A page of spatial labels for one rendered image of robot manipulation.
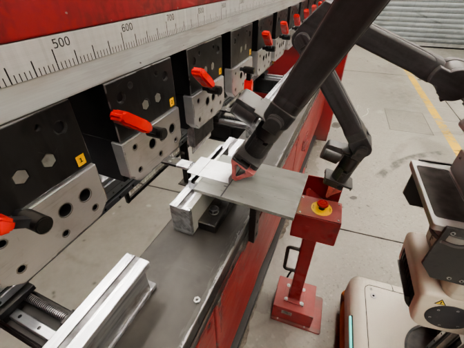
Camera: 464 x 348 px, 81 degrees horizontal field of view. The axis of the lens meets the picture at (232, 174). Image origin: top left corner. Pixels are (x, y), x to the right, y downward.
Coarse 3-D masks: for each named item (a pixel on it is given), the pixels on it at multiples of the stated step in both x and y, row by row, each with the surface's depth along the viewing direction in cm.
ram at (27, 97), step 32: (0, 0) 22; (32, 0) 25; (64, 0) 27; (96, 0) 30; (128, 0) 34; (160, 0) 40; (192, 0) 47; (224, 0) 58; (288, 0) 102; (0, 32) 23; (32, 32) 25; (64, 32) 28; (192, 32) 49; (224, 32) 61; (96, 64) 32; (128, 64) 37; (0, 96) 24; (32, 96) 27; (64, 96) 30
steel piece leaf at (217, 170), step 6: (210, 162) 80; (216, 162) 80; (222, 162) 80; (204, 168) 77; (210, 168) 77; (216, 168) 77; (222, 168) 77; (228, 168) 77; (198, 174) 75; (204, 174) 75; (210, 174) 75; (216, 174) 75; (222, 174) 75; (228, 174) 75; (216, 180) 73; (222, 180) 73; (228, 180) 73
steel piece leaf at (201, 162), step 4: (200, 160) 80; (204, 160) 80; (208, 160) 80; (196, 164) 79; (200, 164) 79; (204, 164) 79; (192, 168) 77; (196, 168) 77; (200, 168) 77; (188, 172) 76; (192, 172) 76; (196, 172) 76
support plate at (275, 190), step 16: (224, 160) 81; (256, 176) 75; (272, 176) 75; (288, 176) 75; (304, 176) 75; (208, 192) 69; (224, 192) 69; (240, 192) 69; (256, 192) 69; (272, 192) 69; (288, 192) 69; (256, 208) 65; (272, 208) 65; (288, 208) 65
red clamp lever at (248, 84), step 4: (240, 68) 72; (244, 68) 72; (248, 68) 71; (252, 68) 71; (244, 72) 72; (248, 72) 72; (252, 72) 71; (248, 76) 73; (244, 80) 74; (248, 80) 73; (252, 80) 74; (244, 84) 74; (248, 84) 74; (252, 84) 74; (244, 88) 75; (248, 88) 74; (252, 88) 75
